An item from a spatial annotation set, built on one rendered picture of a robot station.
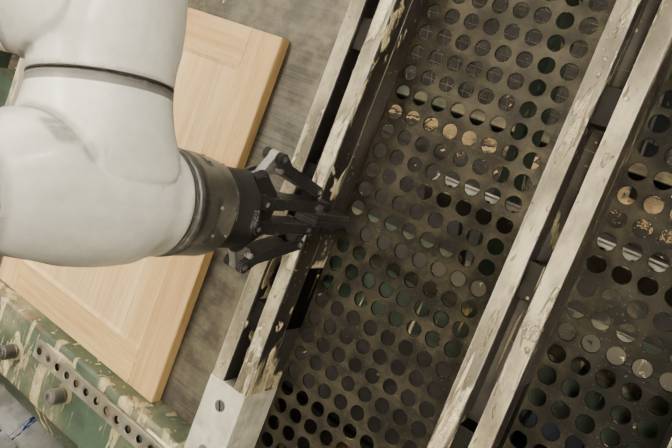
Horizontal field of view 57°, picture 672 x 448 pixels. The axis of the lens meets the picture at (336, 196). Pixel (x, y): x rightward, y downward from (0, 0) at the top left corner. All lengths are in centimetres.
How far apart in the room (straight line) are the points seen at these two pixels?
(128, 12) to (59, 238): 15
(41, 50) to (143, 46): 6
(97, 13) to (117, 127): 7
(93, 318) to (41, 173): 70
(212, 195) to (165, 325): 49
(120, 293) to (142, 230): 60
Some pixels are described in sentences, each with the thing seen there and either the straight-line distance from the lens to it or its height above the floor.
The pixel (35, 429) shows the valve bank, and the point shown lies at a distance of 124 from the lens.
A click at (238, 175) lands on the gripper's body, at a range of 56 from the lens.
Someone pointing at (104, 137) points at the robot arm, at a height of 148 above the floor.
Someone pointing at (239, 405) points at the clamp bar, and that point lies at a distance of 83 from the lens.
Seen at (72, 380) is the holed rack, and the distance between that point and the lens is 108.
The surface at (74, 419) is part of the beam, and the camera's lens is 110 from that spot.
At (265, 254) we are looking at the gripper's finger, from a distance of 64.
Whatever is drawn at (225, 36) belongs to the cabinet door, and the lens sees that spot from 95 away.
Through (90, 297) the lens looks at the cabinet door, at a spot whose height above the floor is 95.
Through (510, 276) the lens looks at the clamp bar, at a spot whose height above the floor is 125.
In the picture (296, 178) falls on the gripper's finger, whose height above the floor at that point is 133.
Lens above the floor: 169
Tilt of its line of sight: 37 degrees down
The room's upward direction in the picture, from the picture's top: straight up
